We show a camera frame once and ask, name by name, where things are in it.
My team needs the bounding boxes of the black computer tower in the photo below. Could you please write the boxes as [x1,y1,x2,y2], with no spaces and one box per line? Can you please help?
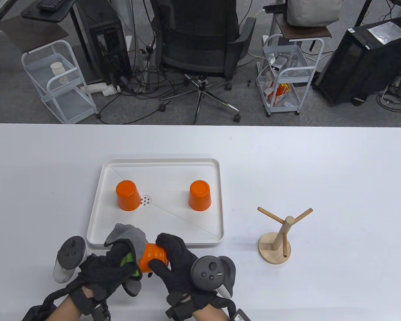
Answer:
[312,17,401,107]
[70,0,133,88]

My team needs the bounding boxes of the orange snack packet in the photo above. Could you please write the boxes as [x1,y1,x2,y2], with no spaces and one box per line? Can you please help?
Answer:
[268,84,289,104]

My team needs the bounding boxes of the black power bank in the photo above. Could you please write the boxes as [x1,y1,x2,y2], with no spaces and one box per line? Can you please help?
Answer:
[263,3,288,14]

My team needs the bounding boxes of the grey white right controller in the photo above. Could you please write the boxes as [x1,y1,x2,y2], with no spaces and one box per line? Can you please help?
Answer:
[190,256,236,299]

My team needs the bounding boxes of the green grey hand towel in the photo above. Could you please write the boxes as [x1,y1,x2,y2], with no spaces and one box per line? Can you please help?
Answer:
[104,223,154,297]

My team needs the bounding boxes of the grey white left controller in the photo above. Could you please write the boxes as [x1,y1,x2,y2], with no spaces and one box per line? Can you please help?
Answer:
[53,236,88,284]

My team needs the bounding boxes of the brown wooden board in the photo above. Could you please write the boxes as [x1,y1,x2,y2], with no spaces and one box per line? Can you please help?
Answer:
[275,13,332,41]
[0,16,70,53]

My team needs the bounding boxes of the orange cup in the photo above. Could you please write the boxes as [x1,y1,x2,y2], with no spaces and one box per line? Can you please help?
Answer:
[188,181,212,211]
[116,180,142,211]
[139,243,170,272]

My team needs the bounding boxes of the white plastic bottle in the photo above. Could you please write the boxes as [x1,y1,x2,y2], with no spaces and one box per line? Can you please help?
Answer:
[50,62,69,84]

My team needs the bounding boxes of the person's right forearm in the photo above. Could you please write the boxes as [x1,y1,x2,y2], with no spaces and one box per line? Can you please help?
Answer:
[192,306,233,321]

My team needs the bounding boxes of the black keyboard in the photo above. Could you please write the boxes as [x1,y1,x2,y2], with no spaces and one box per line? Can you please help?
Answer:
[37,0,64,12]

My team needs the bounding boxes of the black left wrist tracker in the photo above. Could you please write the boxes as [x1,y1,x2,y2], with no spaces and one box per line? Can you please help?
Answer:
[22,305,54,321]

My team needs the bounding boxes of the person's left hand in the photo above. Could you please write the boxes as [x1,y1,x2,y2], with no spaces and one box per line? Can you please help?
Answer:
[69,239,142,315]

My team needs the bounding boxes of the person's left forearm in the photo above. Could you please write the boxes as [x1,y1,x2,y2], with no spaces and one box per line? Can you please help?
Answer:
[42,291,84,321]

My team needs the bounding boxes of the beige fabric bag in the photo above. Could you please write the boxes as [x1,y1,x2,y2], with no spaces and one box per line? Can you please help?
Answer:
[286,0,341,27]

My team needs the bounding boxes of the black desk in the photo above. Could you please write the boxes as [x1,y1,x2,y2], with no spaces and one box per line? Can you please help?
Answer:
[21,0,79,23]

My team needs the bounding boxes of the black office chair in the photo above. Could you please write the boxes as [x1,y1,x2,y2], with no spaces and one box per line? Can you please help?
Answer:
[150,0,257,125]

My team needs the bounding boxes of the person's right hand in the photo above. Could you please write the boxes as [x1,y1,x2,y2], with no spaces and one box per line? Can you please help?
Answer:
[149,233,238,319]

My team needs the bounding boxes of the tangle of black cables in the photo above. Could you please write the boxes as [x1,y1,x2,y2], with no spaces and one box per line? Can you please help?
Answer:
[97,33,191,125]

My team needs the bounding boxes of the white metal cart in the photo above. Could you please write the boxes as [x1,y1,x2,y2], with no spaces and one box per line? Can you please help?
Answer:
[21,40,99,124]
[263,34,324,117]

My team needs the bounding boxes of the white power adapter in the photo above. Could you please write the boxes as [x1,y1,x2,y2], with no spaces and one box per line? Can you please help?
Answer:
[269,55,288,71]

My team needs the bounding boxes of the white plastic pipe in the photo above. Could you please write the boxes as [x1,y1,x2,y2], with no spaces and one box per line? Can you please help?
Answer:
[80,83,122,97]

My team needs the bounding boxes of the white plastic tray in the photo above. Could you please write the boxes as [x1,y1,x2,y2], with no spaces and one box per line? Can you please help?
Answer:
[87,158,224,249]

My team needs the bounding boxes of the grey white controller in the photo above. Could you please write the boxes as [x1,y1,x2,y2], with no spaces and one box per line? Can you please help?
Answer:
[53,236,88,284]
[190,256,236,299]

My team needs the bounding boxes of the silver foil bag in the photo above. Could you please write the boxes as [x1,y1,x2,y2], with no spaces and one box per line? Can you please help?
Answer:
[367,22,401,45]

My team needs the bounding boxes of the wooden cup rack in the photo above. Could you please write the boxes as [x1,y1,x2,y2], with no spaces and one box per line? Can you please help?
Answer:
[257,207,313,265]

